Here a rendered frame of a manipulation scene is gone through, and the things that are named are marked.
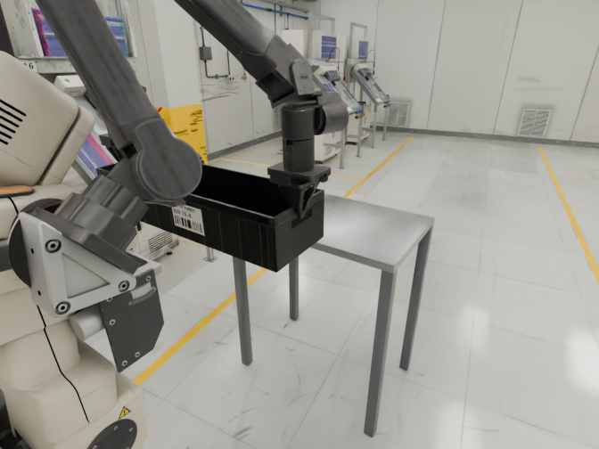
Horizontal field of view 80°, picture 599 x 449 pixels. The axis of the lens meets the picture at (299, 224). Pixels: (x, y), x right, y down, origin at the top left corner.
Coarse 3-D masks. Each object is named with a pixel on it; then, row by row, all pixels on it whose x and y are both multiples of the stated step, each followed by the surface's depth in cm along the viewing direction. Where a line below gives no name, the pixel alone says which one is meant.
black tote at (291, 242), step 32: (192, 192) 100; (224, 192) 92; (256, 192) 86; (320, 192) 74; (160, 224) 84; (192, 224) 77; (224, 224) 70; (256, 224) 65; (288, 224) 66; (320, 224) 77; (256, 256) 69; (288, 256) 69
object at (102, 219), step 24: (72, 192) 42; (96, 192) 42; (120, 192) 42; (48, 216) 40; (72, 216) 39; (96, 216) 40; (120, 216) 42; (72, 240) 38; (96, 240) 38; (120, 240) 42; (120, 264) 41
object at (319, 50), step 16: (320, 16) 466; (288, 32) 467; (304, 32) 461; (320, 32) 459; (304, 48) 468; (320, 48) 466; (336, 48) 513; (320, 64) 483; (320, 80) 478; (336, 80) 515; (352, 96) 527; (352, 112) 489; (320, 144) 505; (336, 144) 490
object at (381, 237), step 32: (352, 224) 138; (384, 224) 138; (416, 224) 138; (352, 256) 118; (384, 256) 116; (416, 256) 150; (384, 288) 115; (416, 288) 156; (384, 320) 120; (416, 320) 164; (384, 352) 126
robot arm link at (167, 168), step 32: (64, 0) 40; (64, 32) 40; (96, 32) 42; (96, 64) 42; (128, 64) 44; (96, 96) 43; (128, 96) 44; (128, 128) 43; (160, 128) 44; (160, 160) 43; (192, 160) 46; (160, 192) 43
